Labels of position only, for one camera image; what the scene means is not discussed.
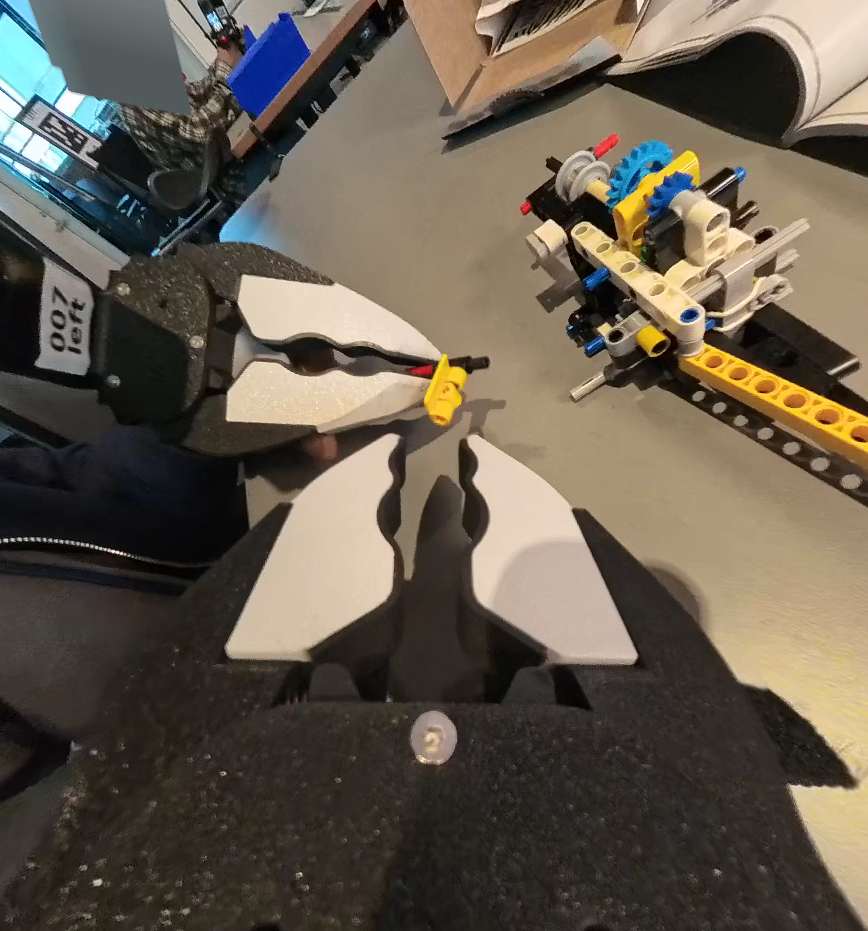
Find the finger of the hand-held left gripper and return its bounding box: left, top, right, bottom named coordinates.
left=225, top=355, right=442, bottom=432
left=230, top=273, right=446, bottom=365

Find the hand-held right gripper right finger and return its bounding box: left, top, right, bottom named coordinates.
left=458, top=433, right=640, bottom=668

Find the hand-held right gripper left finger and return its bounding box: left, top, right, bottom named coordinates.
left=225, top=433, right=408, bottom=663

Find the yellow lego piece black axle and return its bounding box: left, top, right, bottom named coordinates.
left=423, top=354, right=491, bottom=426

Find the lego technic model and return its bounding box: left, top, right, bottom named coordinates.
left=519, top=133, right=868, bottom=526

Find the open lego instruction booklet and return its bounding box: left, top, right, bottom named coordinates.
left=609, top=0, right=868, bottom=150

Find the black office chair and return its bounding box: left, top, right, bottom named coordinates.
left=146, top=131, right=233, bottom=213

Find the black and white marker sign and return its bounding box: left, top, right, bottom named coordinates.
left=18, top=95, right=105, bottom=170

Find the small blue plastic bin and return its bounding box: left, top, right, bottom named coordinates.
left=226, top=13, right=311, bottom=117

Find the wooden-edged office table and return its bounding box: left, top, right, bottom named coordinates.
left=226, top=0, right=380, bottom=161

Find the person's dark clothing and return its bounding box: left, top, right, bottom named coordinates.
left=0, top=534, right=220, bottom=823

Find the cardboard box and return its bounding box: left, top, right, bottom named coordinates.
left=403, top=0, right=649, bottom=113

